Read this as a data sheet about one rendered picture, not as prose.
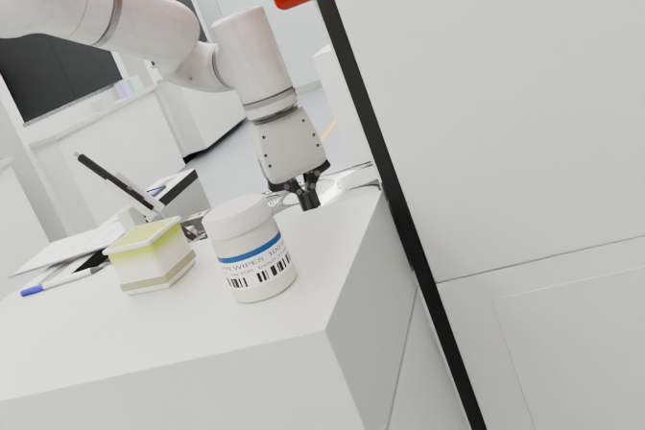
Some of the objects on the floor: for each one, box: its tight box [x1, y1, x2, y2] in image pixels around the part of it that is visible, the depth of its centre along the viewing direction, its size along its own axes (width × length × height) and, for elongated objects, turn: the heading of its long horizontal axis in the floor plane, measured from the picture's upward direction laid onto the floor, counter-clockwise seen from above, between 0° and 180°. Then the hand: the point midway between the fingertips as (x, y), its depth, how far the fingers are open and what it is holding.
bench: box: [108, 0, 247, 164], centre depth 822 cm, size 108×180×200 cm, turn 37°
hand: (309, 202), depth 117 cm, fingers closed
